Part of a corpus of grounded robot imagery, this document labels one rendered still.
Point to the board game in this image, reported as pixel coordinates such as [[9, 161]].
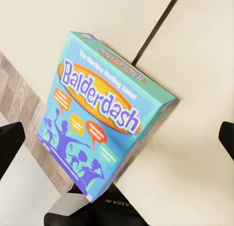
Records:
[[99, 111]]

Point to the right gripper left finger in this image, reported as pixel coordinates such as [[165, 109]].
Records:
[[12, 137]]

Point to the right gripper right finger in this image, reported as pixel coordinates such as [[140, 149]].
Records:
[[226, 137]]

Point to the bed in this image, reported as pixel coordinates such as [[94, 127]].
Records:
[[181, 174]]

